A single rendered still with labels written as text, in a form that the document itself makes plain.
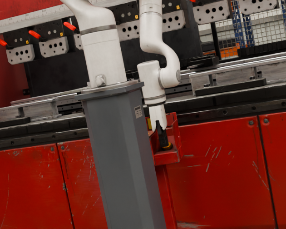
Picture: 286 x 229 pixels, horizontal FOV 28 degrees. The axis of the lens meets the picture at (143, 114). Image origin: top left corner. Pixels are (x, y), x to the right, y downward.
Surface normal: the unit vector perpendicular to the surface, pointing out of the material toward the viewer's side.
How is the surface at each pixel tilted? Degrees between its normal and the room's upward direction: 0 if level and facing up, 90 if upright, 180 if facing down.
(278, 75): 90
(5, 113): 90
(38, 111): 90
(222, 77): 90
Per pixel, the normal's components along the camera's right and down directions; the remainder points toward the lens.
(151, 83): -0.19, 0.22
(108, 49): 0.43, 0.00
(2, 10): -0.40, 0.16
